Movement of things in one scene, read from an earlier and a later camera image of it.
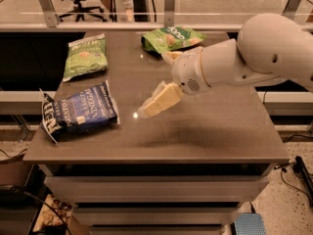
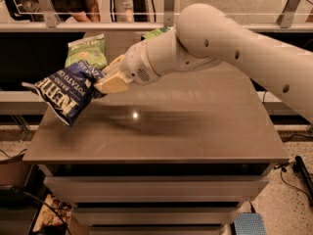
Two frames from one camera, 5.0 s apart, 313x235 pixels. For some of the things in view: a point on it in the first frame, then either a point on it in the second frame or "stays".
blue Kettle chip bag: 83,111 to 69,90
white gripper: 187,71 to 136,63
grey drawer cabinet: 188,170 stays
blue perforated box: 249,223 stays
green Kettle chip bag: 88,55 stays
